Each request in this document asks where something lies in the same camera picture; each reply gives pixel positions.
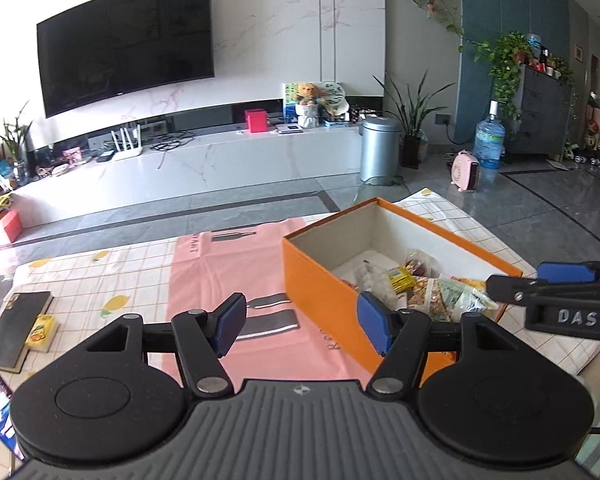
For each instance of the black notebook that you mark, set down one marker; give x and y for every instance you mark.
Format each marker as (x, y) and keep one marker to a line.
(15, 325)

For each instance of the white router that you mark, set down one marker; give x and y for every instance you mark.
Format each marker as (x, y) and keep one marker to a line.
(127, 154)

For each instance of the clear tub red dates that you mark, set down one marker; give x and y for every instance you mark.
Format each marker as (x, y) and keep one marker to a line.
(419, 261)

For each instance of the clear bag orange crackers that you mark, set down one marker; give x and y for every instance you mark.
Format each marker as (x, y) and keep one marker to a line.
(425, 300)

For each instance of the long leaf potted plant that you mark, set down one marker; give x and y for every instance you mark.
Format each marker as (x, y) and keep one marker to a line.
(412, 110)

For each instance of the orange cardboard box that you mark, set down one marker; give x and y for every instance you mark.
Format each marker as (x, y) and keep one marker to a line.
(325, 300)

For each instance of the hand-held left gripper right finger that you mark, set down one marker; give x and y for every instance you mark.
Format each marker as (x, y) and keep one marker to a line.
(375, 322)

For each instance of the silver trash can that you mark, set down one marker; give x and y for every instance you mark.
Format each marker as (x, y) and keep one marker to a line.
(380, 150)

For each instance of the green white snack packet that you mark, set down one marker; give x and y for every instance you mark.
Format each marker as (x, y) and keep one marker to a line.
(457, 295)

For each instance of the potted ivy plant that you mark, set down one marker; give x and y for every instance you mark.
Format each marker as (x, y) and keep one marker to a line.
(510, 60)

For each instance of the red storage box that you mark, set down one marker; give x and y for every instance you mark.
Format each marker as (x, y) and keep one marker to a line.
(11, 225)

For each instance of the row of small bottles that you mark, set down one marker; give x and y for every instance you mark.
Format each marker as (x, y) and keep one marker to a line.
(550, 62)

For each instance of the wall socket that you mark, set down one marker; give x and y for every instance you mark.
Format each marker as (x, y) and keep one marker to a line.
(442, 119)

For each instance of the black television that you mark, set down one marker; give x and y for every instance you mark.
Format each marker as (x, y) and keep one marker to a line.
(125, 45)

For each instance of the green picture card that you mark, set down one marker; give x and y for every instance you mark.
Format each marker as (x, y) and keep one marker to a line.
(290, 91)

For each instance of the yellow tissue pack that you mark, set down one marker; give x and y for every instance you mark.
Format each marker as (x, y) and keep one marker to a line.
(42, 332)

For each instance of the checked lemon print tablecloth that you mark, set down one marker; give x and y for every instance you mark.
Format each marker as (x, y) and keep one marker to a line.
(105, 280)

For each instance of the small white scale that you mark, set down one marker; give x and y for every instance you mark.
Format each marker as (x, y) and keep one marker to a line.
(289, 129)

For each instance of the dark grey cabinet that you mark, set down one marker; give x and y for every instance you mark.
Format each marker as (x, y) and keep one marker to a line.
(540, 110)

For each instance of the round painted fan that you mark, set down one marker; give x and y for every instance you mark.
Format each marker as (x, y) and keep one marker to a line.
(331, 94)

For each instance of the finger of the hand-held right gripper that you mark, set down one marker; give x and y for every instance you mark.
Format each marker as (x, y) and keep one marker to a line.
(567, 272)
(515, 289)

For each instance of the yellow packet black white label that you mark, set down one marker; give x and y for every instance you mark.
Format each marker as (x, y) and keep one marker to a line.
(402, 278)

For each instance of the pink fan heater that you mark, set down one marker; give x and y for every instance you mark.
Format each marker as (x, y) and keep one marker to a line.
(464, 172)

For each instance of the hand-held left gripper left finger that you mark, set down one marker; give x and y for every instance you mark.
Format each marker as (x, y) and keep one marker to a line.
(228, 322)

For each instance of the small green potted plant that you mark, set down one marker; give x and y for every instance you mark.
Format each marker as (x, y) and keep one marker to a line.
(15, 140)

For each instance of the pink photo card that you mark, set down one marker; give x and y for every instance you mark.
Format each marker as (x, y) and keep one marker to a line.
(71, 155)

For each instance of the white television cabinet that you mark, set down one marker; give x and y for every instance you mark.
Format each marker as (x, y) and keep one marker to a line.
(205, 170)

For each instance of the blue water jug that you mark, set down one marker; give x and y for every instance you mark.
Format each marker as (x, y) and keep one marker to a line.
(489, 142)

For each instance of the brown teddy bear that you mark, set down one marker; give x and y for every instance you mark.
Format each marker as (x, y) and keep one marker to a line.
(309, 91)

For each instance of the magenta cube box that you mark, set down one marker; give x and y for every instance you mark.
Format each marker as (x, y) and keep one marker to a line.
(256, 121)

